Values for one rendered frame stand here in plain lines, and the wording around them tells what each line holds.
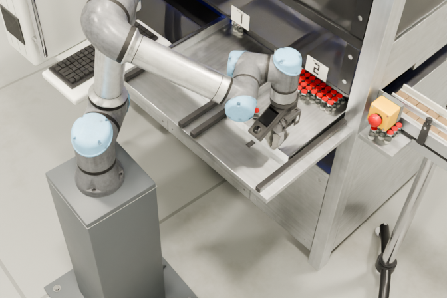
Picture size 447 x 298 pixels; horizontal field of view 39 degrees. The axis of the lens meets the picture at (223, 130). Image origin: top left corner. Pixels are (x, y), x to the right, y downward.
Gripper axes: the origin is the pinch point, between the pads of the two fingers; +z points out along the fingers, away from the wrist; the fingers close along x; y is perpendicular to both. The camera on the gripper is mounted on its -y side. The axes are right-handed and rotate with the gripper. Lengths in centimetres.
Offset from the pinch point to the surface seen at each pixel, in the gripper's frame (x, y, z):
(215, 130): 18.5, -5.6, 3.6
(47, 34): 89, -20, 0
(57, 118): 134, -3, 91
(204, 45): 51, 19, 3
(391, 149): -23.9, 29.2, 3.5
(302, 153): -7.4, 6.2, 1.6
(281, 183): -9.5, -5.5, 3.7
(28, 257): 76, -57, 92
